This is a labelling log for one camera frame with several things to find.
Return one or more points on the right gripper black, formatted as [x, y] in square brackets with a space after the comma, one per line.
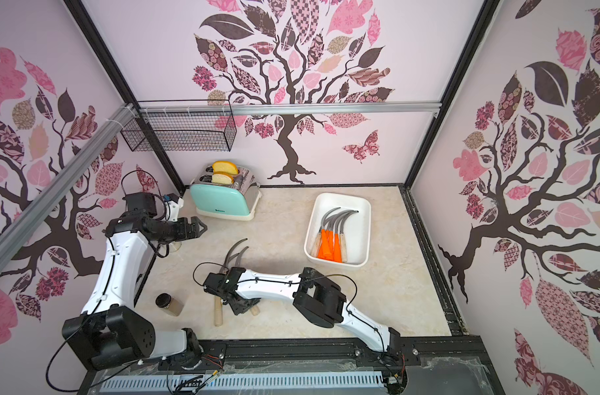
[237, 299]

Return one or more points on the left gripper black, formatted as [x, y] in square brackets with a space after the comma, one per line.
[183, 233]

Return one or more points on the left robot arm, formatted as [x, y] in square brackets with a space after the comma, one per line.
[109, 333]

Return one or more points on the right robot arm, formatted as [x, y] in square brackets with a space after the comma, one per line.
[316, 296]

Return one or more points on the white storage box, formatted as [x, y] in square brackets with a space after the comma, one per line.
[357, 228]

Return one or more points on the small jar with black lid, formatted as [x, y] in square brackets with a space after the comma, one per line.
[169, 304]

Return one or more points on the mint green toaster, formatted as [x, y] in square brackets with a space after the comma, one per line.
[237, 202]

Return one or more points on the pale bread slice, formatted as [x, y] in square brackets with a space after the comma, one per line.
[222, 178]

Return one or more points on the yellow bread slice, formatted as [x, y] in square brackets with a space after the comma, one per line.
[225, 167]

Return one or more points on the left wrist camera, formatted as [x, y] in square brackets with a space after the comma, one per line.
[172, 204]

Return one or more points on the white cable duct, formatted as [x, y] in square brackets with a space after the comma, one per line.
[242, 383]

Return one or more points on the black wire basket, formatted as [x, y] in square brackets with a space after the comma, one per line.
[182, 125]

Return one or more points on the aluminium rail left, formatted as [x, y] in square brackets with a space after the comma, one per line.
[13, 239]

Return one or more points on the aluminium rail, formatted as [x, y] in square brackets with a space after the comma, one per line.
[329, 107]
[13, 239]

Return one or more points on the aluminium rail back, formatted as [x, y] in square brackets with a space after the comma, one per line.
[329, 107]

